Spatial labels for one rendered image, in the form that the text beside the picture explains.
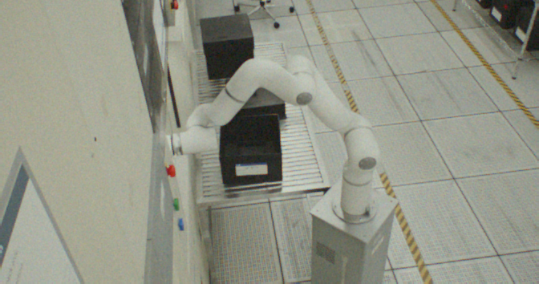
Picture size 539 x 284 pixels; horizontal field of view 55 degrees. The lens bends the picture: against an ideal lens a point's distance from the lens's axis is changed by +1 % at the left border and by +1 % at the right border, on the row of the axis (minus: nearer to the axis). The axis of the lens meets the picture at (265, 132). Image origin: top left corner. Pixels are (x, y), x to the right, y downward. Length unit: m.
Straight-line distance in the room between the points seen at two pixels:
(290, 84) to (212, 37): 1.30
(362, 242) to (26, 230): 1.74
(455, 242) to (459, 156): 0.75
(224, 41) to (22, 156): 2.37
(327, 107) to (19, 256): 1.41
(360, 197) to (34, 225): 1.69
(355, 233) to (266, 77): 0.80
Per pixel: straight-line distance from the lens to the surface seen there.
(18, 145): 0.56
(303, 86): 1.67
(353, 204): 2.17
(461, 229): 3.29
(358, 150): 1.90
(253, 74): 1.70
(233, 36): 2.91
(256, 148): 2.51
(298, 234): 3.12
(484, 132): 3.98
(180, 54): 2.17
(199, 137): 1.89
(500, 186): 3.61
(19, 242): 0.54
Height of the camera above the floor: 2.45
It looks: 40 degrees down
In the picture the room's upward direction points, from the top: 3 degrees counter-clockwise
